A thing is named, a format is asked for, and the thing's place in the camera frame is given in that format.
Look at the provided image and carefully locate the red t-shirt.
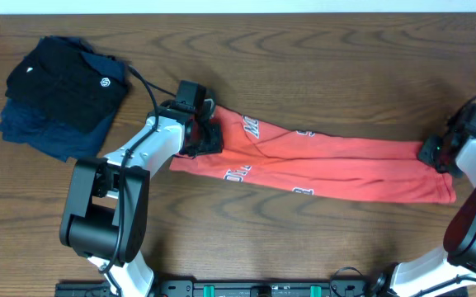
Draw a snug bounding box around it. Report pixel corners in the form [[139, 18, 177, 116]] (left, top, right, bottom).
[[170, 106, 456, 204]]

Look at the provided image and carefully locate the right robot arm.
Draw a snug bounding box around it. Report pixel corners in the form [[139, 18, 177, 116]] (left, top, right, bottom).
[[372, 138, 476, 296]]

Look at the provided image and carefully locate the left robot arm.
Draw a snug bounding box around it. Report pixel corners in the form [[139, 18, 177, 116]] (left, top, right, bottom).
[[55, 107, 222, 297]]

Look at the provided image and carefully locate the black folded shirt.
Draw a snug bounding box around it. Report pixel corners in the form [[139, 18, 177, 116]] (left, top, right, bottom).
[[6, 36, 129, 133]]

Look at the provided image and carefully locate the navy blue folded shirt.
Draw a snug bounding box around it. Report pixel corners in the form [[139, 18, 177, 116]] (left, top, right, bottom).
[[0, 92, 121, 162]]

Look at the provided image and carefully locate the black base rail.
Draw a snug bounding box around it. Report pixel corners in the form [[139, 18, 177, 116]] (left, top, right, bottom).
[[54, 280, 370, 297]]

